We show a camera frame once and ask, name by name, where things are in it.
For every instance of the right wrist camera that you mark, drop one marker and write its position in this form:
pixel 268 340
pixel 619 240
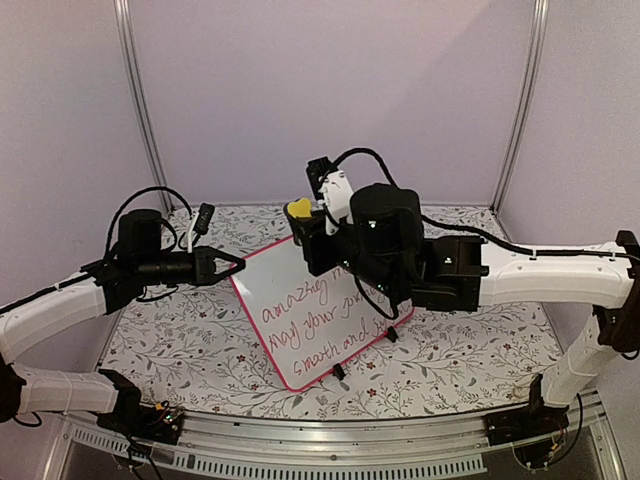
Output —
pixel 333 192

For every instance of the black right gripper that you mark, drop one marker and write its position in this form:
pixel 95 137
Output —
pixel 317 261

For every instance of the black right stand foot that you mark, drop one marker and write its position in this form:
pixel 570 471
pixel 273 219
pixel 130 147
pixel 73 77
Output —
pixel 392 335

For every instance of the black left stand foot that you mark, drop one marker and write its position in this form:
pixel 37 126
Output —
pixel 338 372

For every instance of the floral patterned table mat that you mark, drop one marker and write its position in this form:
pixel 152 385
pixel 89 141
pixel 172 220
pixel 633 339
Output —
pixel 197 348

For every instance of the black stand foot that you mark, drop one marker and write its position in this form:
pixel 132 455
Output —
pixel 338 372
pixel 392 335

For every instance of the yellow whiteboard eraser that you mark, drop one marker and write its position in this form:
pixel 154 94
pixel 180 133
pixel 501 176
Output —
pixel 299 209

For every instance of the aluminium frame post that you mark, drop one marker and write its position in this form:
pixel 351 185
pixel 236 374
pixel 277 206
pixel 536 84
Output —
pixel 133 73
pixel 531 70

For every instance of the left aluminium frame post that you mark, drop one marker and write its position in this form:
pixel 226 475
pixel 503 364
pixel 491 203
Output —
pixel 133 73

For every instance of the aluminium front rail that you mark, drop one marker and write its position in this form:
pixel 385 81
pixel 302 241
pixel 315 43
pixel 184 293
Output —
pixel 440 447

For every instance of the right aluminium frame post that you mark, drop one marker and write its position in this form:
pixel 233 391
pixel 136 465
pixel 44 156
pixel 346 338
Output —
pixel 531 70

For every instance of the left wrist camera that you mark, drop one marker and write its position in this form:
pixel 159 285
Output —
pixel 199 225

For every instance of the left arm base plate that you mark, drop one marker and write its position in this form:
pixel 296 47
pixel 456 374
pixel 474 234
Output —
pixel 162 425

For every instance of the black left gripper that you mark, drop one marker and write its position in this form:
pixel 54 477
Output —
pixel 205 264

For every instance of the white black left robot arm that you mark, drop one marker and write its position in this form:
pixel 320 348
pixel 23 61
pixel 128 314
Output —
pixel 134 260

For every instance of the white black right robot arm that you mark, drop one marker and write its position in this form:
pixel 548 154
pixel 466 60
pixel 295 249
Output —
pixel 376 233

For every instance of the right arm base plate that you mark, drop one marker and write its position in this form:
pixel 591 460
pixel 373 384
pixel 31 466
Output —
pixel 523 423

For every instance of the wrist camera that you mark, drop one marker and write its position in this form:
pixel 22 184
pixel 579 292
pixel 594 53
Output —
pixel 199 225
pixel 333 192

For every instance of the pink framed whiteboard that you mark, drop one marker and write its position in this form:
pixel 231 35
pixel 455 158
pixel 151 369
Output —
pixel 307 324

